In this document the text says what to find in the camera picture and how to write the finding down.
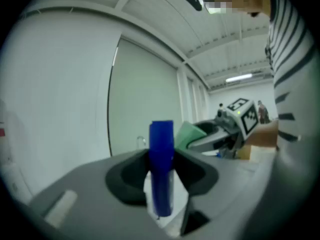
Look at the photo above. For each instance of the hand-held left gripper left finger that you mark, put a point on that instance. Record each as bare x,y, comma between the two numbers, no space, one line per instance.
87,196

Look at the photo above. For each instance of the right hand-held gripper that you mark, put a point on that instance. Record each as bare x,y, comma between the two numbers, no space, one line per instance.
246,119

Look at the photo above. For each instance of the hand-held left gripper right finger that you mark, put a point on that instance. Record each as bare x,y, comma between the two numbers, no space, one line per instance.
225,196

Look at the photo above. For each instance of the blue cup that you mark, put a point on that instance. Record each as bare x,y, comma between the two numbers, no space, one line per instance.
161,159

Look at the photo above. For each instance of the person's right forearm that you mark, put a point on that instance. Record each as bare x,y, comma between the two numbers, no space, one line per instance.
265,134

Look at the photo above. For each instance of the large cardboard box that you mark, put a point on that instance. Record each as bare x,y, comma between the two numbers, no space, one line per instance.
244,152

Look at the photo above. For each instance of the ceiling lamp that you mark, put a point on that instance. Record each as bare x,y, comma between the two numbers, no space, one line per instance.
238,78
215,9

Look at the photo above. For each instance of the chrome faucet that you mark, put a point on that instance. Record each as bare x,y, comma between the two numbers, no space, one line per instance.
137,142

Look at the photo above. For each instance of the person in striped shirt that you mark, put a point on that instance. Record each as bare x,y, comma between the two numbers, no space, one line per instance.
287,59

